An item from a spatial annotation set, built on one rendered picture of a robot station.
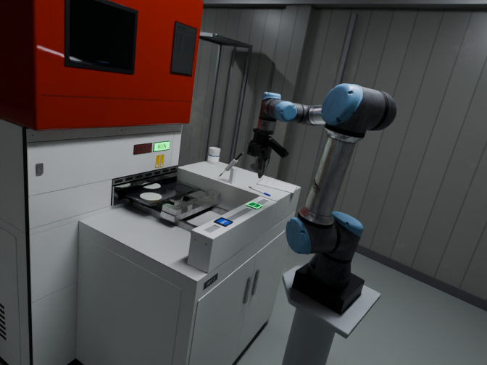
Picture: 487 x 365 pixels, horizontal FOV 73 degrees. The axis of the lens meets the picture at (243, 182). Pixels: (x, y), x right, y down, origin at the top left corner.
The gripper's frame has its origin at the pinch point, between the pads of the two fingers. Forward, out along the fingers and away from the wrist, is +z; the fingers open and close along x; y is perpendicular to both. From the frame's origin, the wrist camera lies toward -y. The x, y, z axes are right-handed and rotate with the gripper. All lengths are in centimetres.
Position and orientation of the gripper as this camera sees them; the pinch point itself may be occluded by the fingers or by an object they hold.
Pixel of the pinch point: (261, 176)
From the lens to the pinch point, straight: 145.9
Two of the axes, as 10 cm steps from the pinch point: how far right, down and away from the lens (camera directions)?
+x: -4.9, 1.8, -8.5
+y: -8.6, -2.8, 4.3
